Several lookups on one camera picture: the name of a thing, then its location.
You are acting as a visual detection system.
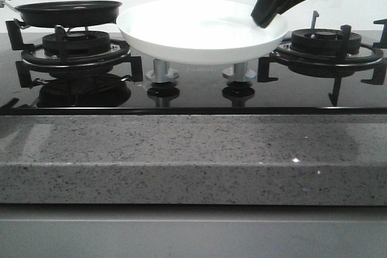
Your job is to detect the white round plate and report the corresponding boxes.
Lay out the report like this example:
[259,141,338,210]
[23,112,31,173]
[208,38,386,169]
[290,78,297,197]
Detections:
[116,0,288,65]

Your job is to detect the black frying pan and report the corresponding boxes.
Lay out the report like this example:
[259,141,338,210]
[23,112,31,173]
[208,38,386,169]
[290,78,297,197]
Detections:
[15,1,122,28]

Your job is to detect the right black gas burner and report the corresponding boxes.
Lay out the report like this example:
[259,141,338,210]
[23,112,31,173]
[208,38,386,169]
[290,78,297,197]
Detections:
[290,28,343,56]

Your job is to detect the black gas burner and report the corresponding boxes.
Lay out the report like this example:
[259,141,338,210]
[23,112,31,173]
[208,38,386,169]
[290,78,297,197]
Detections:
[42,31,111,57]
[290,28,343,56]

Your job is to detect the right black burner grate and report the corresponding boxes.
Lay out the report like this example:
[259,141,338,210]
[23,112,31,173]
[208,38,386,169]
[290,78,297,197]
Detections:
[257,11,386,106]

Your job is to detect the black burner grate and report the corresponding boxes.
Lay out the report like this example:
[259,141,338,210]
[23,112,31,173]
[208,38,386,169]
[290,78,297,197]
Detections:
[257,11,386,106]
[6,19,143,88]

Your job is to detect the right silver stove knob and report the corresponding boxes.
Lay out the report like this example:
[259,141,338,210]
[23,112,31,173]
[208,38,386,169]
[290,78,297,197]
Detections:
[223,62,256,82]

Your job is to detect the silver stove knob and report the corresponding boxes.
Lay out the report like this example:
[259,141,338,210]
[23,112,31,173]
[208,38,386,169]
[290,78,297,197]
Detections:
[223,62,256,82]
[146,59,179,83]

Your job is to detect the black glass cooktop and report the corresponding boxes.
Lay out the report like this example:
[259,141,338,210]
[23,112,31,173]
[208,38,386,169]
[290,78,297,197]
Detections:
[1,32,386,115]

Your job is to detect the left silver stove knob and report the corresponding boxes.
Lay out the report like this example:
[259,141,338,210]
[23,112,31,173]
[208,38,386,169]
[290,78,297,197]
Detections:
[146,59,179,83]

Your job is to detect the left black gas burner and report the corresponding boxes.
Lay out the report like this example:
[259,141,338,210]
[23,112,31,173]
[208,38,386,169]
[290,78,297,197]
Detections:
[42,31,111,57]

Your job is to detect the left black burner grate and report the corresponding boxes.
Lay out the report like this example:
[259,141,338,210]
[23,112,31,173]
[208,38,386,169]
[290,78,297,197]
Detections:
[6,19,143,88]

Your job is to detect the grey speckled stone countertop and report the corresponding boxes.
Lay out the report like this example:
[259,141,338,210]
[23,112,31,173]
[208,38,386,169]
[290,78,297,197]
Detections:
[1,115,386,205]

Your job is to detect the grey cabinet front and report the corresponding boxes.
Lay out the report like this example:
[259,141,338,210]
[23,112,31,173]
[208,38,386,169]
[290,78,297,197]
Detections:
[1,205,386,257]

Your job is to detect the wire pan support ring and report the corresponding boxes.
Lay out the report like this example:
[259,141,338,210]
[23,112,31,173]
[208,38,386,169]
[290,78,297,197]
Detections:
[13,18,91,35]

